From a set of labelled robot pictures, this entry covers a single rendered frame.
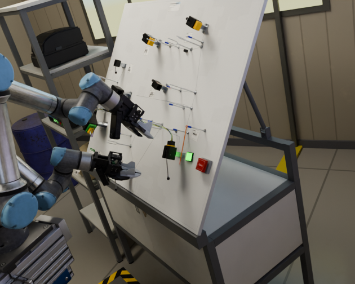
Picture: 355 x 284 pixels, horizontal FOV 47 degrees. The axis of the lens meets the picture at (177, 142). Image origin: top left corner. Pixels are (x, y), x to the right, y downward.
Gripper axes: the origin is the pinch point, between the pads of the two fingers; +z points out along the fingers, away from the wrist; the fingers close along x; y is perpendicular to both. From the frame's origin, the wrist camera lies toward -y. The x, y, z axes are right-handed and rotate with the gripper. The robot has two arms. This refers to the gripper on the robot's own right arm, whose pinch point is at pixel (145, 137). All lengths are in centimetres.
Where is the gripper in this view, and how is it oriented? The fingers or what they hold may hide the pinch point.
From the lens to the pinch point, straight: 170.4
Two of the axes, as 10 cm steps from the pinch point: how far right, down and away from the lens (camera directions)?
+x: -6.0, -1.1, 7.9
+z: 6.2, 5.7, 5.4
